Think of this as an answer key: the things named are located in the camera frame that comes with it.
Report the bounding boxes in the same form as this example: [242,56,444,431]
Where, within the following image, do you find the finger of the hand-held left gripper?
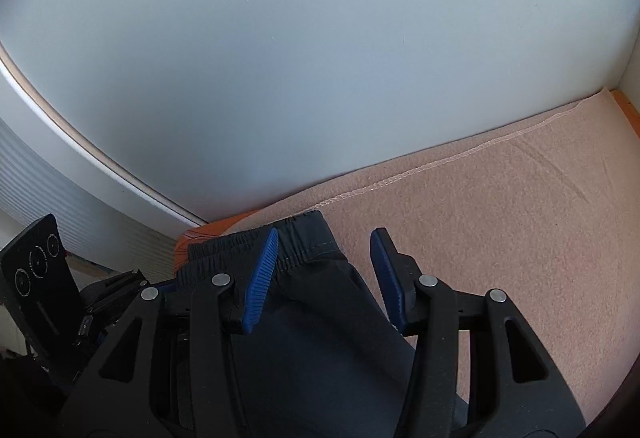
[80,268,177,319]

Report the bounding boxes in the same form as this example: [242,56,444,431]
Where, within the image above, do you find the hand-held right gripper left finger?
[57,228,279,438]

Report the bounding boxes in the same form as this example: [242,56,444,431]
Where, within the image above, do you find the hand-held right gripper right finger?
[370,228,588,438]

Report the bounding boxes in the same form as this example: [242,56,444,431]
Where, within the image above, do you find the black pants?
[172,210,471,438]

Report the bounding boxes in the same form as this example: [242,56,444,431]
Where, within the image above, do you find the white ribbed panel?
[0,118,176,283]

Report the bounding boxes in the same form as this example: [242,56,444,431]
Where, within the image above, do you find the beige blanket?
[220,88,640,424]

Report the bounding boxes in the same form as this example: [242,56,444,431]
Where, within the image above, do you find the white board panel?
[0,0,640,229]

